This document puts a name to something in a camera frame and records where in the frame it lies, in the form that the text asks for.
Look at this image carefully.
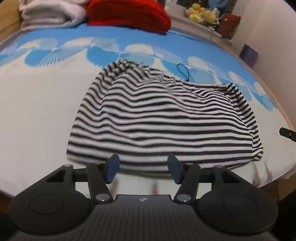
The red folded blanket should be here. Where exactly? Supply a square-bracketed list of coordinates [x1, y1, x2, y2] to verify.
[87, 0, 171, 34]

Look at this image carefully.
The cream folded blanket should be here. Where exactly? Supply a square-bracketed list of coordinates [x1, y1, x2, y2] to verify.
[18, 0, 90, 31]

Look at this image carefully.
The black white striped garment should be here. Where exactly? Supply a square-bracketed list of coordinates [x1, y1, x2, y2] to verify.
[66, 60, 263, 173]

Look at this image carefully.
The dark red plush toy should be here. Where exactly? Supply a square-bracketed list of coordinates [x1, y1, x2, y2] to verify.
[217, 13, 241, 39]

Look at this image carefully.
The blue white patterned bedspread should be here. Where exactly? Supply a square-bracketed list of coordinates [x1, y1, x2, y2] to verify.
[1, 25, 295, 196]

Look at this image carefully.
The purple box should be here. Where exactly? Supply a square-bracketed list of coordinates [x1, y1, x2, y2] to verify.
[239, 44, 258, 68]

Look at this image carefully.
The yellow plush toy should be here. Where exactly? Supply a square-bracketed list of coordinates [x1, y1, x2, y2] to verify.
[184, 1, 218, 24]

